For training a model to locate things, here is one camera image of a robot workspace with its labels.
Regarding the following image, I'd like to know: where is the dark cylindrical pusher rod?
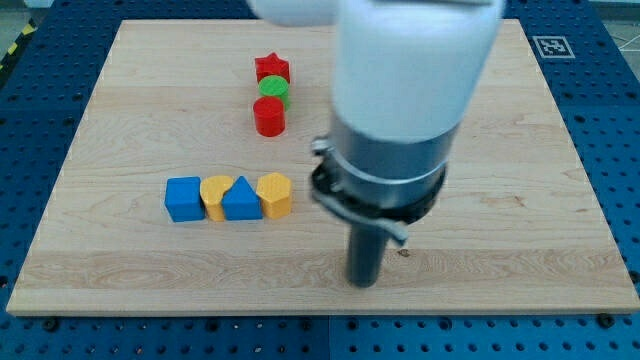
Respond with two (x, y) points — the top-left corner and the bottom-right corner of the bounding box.
(346, 225), (389, 288)

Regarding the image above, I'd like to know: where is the silver flange with black ring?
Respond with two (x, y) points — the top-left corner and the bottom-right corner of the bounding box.
(310, 114), (458, 224)

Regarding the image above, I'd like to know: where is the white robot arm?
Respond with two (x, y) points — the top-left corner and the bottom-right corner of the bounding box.
(249, 0), (505, 288)

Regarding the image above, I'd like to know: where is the yellow hexagon block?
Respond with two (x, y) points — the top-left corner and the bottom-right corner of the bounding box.
(256, 172), (293, 219)

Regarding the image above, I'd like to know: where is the blue triangle block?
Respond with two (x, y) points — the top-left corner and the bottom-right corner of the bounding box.
(222, 176), (263, 221)

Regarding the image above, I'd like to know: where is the red cylinder block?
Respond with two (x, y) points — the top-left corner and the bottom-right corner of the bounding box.
(253, 96), (286, 137)

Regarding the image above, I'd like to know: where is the green cylinder block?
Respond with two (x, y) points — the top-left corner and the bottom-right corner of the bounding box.
(258, 75), (290, 110)

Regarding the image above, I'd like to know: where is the yellow half-round block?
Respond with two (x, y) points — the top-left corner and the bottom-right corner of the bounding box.
(200, 175), (234, 222)

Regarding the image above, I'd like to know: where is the red star block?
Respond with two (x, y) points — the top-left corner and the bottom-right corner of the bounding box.
(254, 52), (291, 83)

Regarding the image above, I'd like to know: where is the blue cube block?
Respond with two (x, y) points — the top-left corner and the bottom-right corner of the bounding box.
(164, 177), (205, 222)

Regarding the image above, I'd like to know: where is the wooden board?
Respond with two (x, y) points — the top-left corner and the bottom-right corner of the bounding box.
(7, 20), (639, 317)

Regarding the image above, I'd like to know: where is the fiducial marker tag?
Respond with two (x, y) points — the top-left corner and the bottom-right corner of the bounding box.
(532, 35), (575, 59)

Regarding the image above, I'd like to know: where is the grey cable on flange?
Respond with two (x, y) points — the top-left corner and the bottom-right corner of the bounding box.
(310, 137), (409, 247)

